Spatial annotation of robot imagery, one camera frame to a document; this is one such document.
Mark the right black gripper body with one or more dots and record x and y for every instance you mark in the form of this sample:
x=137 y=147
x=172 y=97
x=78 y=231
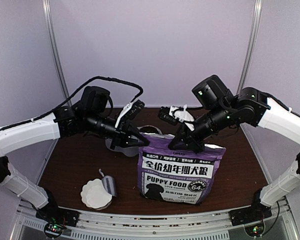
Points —
x=201 y=139

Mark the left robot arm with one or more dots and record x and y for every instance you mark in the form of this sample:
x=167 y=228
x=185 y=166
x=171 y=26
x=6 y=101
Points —
x=66 y=121

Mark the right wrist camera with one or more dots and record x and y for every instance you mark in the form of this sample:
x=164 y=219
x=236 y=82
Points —
x=174 y=115

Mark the left circuit board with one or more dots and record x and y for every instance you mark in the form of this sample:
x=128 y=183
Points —
x=53 y=230

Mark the purple puppy food bag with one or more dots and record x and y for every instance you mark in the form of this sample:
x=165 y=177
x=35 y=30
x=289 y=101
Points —
x=178 y=176

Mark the front aluminium rail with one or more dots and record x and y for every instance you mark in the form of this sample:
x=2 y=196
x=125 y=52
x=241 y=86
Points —
x=213 y=225

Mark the right steel feeder bowl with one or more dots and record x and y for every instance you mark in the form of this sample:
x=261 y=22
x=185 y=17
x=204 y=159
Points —
x=159 y=131

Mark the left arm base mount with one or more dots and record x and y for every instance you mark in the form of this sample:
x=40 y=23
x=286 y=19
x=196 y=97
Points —
x=65 y=217

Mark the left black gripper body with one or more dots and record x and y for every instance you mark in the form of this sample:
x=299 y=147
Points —
x=119 y=134

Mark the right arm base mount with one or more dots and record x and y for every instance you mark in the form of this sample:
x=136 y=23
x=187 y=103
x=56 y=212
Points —
x=248 y=215

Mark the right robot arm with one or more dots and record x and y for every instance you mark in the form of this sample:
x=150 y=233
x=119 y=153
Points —
x=250 y=106

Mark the right circuit board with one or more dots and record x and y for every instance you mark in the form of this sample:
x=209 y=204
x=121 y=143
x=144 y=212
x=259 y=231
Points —
x=254 y=230

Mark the aluminium frame post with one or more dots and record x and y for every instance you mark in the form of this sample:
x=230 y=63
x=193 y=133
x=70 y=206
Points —
x=252 y=39
x=54 y=47

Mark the white scalloped ceramic dish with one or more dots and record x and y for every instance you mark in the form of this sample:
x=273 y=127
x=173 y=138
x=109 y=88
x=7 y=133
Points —
x=94 y=195

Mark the circuit board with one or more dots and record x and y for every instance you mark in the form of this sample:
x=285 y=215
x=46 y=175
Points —
x=53 y=230
x=254 y=230

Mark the metal food scoop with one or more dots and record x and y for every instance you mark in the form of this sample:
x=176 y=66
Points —
x=108 y=183

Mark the right aluminium frame post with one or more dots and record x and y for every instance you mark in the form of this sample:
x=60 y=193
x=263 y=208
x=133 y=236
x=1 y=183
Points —
x=252 y=39

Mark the left aluminium frame post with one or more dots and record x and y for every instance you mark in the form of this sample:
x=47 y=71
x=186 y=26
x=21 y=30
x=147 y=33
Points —
x=54 y=47

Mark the grey double pet feeder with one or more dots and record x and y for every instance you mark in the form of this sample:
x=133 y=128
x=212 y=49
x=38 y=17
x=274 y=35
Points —
x=127 y=151

